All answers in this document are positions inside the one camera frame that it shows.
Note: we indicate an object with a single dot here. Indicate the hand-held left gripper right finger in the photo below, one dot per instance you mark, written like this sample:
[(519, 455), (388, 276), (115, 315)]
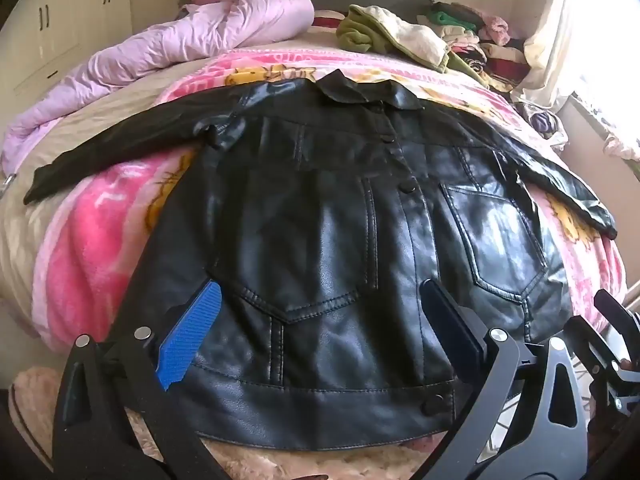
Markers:
[(452, 322)]

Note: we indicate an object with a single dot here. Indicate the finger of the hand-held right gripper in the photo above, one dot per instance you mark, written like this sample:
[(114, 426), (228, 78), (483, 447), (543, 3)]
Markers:
[(595, 347), (617, 312)]

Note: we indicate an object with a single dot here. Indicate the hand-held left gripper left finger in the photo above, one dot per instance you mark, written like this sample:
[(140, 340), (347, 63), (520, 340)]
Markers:
[(192, 332)]

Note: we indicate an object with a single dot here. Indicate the black leather jacket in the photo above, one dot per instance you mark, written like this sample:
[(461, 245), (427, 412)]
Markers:
[(320, 240)]

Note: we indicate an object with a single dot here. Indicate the basket of clothes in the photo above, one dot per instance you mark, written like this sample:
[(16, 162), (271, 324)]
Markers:
[(545, 122)]

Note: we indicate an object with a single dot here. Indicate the pile of folded clothes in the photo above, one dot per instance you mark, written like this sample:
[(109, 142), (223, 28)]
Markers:
[(480, 45)]

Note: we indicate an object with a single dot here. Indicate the pink printed blanket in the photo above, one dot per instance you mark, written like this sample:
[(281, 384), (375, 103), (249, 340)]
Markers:
[(95, 240)]

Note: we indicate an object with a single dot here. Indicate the bed with beige sheet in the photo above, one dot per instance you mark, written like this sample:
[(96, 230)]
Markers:
[(95, 110)]

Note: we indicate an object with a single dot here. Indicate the lilac duvet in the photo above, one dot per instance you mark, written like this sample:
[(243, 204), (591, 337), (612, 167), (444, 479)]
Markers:
[(160, 45)]

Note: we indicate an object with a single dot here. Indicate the green and cream garment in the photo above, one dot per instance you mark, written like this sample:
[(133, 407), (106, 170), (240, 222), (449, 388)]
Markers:
[(400, 35)]

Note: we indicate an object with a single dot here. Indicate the cream curtain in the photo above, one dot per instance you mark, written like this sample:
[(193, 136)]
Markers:
[(555, 25)]

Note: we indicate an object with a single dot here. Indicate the cream wardrobe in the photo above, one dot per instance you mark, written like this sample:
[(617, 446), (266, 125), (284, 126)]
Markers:
[(55, 20)]

